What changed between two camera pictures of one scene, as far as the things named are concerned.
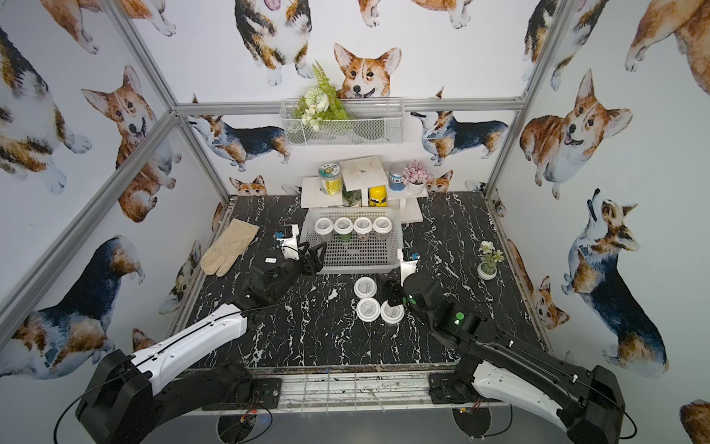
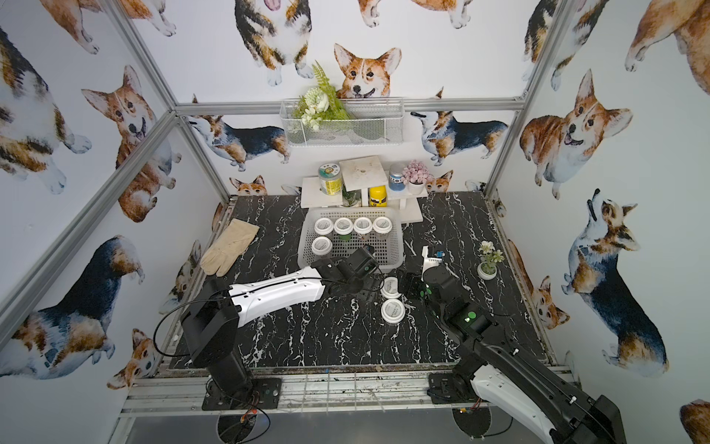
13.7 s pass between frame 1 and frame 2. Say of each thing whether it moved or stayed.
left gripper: moved
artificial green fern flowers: stayed
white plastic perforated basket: stayed
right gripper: moved
